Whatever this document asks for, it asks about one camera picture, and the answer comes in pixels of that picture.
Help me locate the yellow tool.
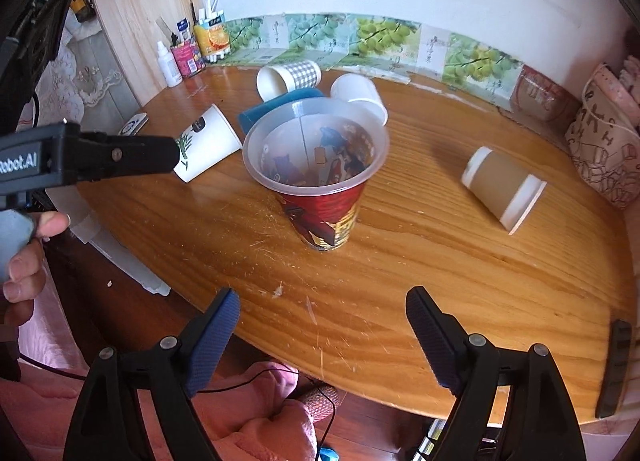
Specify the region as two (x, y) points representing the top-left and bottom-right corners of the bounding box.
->
(69, 0), (97, 24)

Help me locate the pink cylindrical container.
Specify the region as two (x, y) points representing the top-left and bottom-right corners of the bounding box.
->
(171, 38), (206, 80)

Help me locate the orange juice carton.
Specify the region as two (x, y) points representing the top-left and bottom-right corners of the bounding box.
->
(194, 18), (232, 60)

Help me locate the small white bottle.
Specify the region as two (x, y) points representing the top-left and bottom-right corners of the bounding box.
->
(155, 41), (184, 88)

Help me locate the wooden cabinet panel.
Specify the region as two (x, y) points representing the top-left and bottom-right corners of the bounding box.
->
(82, 0), (211, 109)

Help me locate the plain white paper cup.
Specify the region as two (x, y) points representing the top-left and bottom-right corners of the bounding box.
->
(330, 73), (389, 128)

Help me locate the brown sleeve paper cup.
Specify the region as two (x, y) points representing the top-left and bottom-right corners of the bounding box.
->
(460, 146), (547, 234)

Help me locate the grape print backsplash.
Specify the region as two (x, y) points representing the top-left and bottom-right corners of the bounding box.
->
(220, 12), (527, 86)

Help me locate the blue cup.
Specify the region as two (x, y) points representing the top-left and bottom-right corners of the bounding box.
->
(237, 87), (325, 134)

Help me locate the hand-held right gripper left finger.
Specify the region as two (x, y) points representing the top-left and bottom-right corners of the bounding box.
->
(62, 287), (242, 461)

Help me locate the white remote control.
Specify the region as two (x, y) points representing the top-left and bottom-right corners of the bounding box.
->
(118, 112), (149, 137)

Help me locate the white plant print paper cup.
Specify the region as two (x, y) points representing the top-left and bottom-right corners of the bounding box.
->
(172, 103), (244, 184)

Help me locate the red printed plastic cup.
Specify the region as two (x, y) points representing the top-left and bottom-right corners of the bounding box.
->
(242, 97), (390, 253)

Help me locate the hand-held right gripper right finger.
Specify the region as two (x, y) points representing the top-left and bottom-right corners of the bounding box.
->
(405, 286), (587, 461)

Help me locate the beige printed bag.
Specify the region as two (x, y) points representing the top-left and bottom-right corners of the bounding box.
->
(565, 61), (640, 212)

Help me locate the black bar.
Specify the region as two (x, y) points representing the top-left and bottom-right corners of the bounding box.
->
(595, 319), (633, 419)

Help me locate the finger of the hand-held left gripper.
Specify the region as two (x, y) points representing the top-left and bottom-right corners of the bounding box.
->
(79, 130), (180, 186)

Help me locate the checkered paper cup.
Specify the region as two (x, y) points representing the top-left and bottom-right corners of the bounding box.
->
(256, 60), (322, 102)

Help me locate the person's left hand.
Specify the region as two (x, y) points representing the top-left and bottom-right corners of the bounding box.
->
(0, 211), (71, 329)

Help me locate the clear ruler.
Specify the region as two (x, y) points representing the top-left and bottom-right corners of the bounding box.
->
(154, 16), (174, 48)

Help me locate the white lace cloth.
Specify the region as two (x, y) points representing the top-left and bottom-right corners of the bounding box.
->
(20, 23), (142, 132)

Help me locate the thin black cable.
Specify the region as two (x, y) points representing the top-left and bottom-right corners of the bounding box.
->
(19, 353), (339, 449)

